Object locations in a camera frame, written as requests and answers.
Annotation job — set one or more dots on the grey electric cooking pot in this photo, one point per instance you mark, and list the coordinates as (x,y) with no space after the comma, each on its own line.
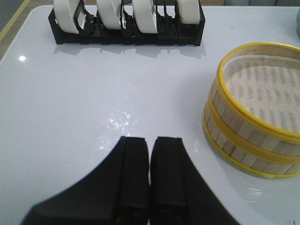
(298,23)

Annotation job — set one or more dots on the white bowl far left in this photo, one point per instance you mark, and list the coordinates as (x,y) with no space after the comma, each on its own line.
(64,11)

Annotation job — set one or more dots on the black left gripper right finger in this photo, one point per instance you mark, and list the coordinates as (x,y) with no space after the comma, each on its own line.
(179,194)

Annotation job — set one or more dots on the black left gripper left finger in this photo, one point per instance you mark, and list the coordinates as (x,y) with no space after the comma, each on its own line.
(116,192)

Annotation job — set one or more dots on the white bowl right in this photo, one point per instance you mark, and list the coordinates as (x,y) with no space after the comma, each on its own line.
(189,11)

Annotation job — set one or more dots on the liner paper in upper tier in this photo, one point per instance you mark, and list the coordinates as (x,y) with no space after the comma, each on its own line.
(268,87)

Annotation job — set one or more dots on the white bowl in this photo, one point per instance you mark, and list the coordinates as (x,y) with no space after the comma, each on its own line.
(189,11)
(64,11)
(109,11)
(145,16)

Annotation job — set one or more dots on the black bowl rack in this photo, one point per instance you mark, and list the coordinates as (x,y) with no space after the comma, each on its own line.
(170,30)

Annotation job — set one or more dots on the bamboo steamer base tier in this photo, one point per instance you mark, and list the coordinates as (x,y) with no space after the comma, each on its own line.
(242,154)

